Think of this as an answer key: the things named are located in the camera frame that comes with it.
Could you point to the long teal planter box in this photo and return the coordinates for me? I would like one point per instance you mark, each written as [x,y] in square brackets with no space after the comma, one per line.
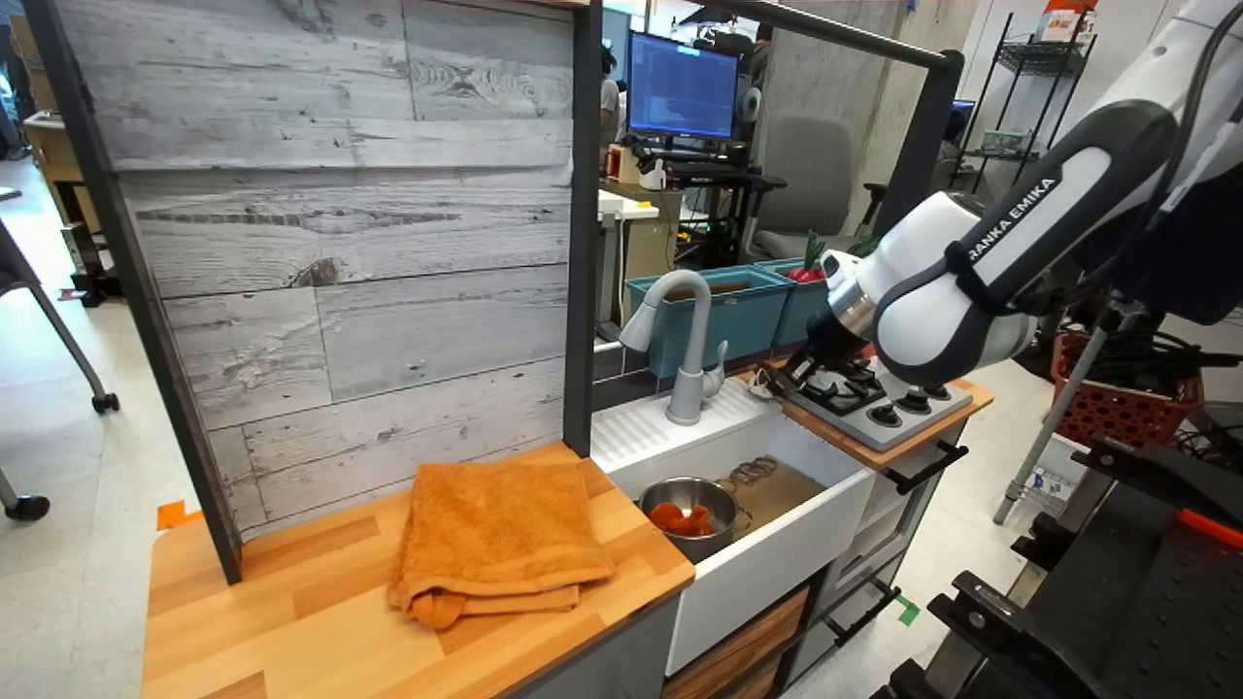
[804,317]

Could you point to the bunch of metal rings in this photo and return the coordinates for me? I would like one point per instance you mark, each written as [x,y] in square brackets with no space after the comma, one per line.
[752,471]

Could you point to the orange floor tape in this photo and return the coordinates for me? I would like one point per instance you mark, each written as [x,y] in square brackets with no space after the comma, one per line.
[170,515]

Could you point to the metal camera stand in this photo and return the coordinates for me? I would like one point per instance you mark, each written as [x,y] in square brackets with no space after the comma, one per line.
[1033,458]

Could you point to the black stove knob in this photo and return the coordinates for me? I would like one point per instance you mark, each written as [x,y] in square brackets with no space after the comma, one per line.
[915,403]
[932,390]
[881,417]

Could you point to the red crate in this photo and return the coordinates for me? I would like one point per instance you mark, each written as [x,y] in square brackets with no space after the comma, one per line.
[1127,412]

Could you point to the steel bowl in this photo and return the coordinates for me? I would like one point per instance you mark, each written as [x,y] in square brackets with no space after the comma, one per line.
[721,512]

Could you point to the grey office chair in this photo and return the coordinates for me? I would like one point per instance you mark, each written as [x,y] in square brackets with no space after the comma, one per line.
[804,178]

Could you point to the toy radish plant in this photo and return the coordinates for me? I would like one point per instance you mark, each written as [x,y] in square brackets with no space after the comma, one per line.
[808,273]

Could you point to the grey wood plank panel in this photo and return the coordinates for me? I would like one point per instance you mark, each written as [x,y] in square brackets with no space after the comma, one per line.
[336,235]

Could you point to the green floor tape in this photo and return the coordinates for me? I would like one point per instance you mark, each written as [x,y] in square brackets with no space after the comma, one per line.
[905,610]

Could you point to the grey stove panel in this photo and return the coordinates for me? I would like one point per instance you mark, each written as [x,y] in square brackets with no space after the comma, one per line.
[932,420]

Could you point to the short teal planter box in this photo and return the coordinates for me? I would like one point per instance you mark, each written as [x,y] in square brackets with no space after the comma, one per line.
[752,317]

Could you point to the dark office desk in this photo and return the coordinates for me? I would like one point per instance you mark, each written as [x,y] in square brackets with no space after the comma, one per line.
[700,178]

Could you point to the orange towel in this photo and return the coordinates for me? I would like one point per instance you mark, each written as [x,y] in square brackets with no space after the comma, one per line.
[489,546]

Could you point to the white toy sink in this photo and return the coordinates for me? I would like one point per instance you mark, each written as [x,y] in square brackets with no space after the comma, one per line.
[763,557]

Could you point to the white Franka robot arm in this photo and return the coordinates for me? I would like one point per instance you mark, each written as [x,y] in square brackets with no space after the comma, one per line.
[1010,245]

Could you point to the black metal frame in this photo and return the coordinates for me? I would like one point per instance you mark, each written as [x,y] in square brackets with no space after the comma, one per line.
[585,258]

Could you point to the grey toy faucet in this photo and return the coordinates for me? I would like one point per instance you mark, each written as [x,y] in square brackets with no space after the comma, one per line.
[686,390]

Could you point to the computer monitor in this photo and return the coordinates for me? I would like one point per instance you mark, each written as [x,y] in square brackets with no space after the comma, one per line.
[682,82]

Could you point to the black stove grate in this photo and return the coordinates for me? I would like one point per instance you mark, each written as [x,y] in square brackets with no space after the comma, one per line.
[840,390]

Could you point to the black robot cart base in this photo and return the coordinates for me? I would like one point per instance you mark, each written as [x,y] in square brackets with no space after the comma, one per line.
[1139,609]

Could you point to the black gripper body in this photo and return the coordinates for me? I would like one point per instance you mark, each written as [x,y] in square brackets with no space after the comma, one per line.
[840,352]

